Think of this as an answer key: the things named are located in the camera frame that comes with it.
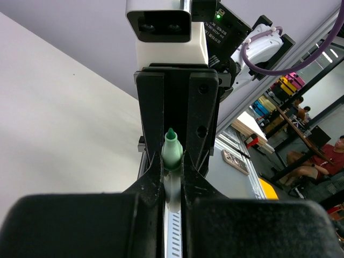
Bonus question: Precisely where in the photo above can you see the seated person red shirt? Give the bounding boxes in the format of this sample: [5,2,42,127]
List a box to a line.
[279,135,343,186]

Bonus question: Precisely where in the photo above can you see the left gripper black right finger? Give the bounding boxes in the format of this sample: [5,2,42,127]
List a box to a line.
[181,153,343,257]

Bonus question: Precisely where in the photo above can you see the translucent green highlighter pen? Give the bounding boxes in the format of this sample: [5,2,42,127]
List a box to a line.
[161,128,183,213]

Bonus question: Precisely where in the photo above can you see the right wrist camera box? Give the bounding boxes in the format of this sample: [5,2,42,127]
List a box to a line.
[126,1,208,69]

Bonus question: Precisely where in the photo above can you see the stacked coloured suitcases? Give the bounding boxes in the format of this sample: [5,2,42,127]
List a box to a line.
[252,73,305,117]

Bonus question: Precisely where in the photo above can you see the white slotted cable duct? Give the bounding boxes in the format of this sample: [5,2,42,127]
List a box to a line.
[164,206,183,258]

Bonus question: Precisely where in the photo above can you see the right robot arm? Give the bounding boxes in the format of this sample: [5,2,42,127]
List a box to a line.
[126,1,294,175]

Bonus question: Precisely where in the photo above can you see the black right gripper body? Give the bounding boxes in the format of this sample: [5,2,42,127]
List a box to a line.
[134,64,231,176]

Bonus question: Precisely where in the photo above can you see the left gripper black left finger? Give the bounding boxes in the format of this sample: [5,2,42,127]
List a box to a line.
[1,153,164,257]

